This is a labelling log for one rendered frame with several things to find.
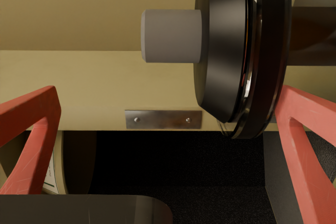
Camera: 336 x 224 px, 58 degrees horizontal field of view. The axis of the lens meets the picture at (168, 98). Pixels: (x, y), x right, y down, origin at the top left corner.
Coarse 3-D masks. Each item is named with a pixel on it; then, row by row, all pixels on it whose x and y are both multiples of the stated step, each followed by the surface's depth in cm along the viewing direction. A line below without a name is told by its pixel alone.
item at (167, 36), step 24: (216, 0) 12; (240, 0) 12; (144, 24) 15; (168, 24) 15; (192, 24) 15; (216, 24) 12; (240, 24) 12; (144, 48) 15; (168, 48) 15; (192, 48) 15; (216, 48) 12; (240, 48) 12; (216, 72) 13; (240, 72) 12; (216, 96) 14
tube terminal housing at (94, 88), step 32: (0, 64) 33; (32, 64) 33; (64, 64) 33; (96, 64) 33; (128, 64) 34; (160, 64) 34; (192, 64) 34; (0, 96) 28; (64, 96) 29; (96, 96) 29; (128, 96) 29; (160, 96) 29; (192, 96) 29; (64, 128) 29; (96, 128) 29; (0, 160) 32
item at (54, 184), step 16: (64, 144) 50; (80, 144) 51; (64, 160) 49; (80, 160) 50; (48, 176) 36; (64, 176) 36; (80, 176) 48; (48, 192) 39; (64, 192) 36; (80, 192) 45
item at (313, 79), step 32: (256, 0) 11; (288, 0) 11; (320, 0) 12; (256, 32) 11; (288, 32) 11; (320, 32) 12; (256, 64) 11; (288, 64) 12; (320, 64) 12; (320, 96) 13; (224, 128) 16
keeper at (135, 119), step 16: (128, 112) 28; (144, 112) 28; (160, 112) 28; (176, 112) 28; (192, 112) 28; (128, 128) 29; (144, 128) 29; (160, 128) 29; (176, 128) 29; (192, 128) 29
